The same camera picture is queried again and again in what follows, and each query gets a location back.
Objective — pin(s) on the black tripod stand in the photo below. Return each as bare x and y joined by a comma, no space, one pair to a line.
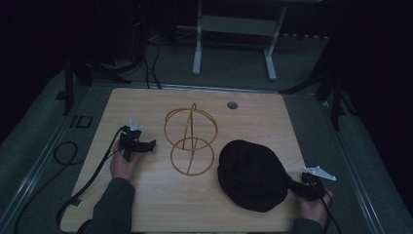
328,87
84,71

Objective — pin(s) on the grey table grommet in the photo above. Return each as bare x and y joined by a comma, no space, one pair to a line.
232,105

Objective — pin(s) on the person's left hand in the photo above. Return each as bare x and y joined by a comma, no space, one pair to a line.
121,165

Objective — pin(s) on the black rectangular floor bracket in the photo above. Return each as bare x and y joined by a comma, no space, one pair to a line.
82,121

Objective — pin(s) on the white metal desk frame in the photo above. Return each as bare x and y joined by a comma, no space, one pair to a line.
207,24

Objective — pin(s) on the black cap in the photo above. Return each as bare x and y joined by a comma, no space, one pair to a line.
251,175

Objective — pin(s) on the person's right hand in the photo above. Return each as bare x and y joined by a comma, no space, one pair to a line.
314,209

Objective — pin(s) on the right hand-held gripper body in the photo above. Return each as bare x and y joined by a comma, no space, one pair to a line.
312,185

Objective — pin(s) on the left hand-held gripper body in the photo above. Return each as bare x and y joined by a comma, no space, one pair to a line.
129,139

